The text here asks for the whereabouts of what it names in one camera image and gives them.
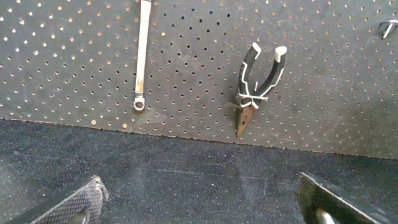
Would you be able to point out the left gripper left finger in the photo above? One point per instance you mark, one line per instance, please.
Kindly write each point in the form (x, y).
(71, 205)

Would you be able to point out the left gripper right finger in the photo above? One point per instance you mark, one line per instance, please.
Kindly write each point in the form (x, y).
(329, 202)

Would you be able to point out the black and white pliers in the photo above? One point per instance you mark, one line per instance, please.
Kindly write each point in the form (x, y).
(247, 109)

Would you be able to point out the wrench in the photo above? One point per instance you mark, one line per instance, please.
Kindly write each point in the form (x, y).
(141, 56)

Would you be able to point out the black pegboard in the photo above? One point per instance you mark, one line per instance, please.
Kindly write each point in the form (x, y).
(326, 93)

